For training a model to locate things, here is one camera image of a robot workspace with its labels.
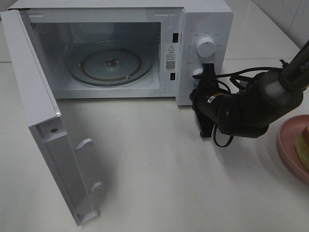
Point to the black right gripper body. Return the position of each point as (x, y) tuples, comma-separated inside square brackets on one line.
[(212, 103)]

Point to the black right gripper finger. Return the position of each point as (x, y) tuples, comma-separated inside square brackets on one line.
[(208, 74), (206, 125)]

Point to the pink round plate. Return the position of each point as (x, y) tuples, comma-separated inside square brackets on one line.
[(288, 133)]

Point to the white bread sandwich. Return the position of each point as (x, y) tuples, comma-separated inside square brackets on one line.
[(302, 145)]

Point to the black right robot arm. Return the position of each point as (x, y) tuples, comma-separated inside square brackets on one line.
[(265, 94)]

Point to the white lower microwave knob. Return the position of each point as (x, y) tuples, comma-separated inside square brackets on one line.
[(198, 71)]

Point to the white microwave knob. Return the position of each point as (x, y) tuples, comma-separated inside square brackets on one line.
[(205, 46), (198, 71)]

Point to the white upper microwave knob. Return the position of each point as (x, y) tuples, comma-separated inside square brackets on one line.
[(205, 46)]

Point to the white microwave oven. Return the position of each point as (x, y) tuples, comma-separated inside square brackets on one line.
[(172, 26)]

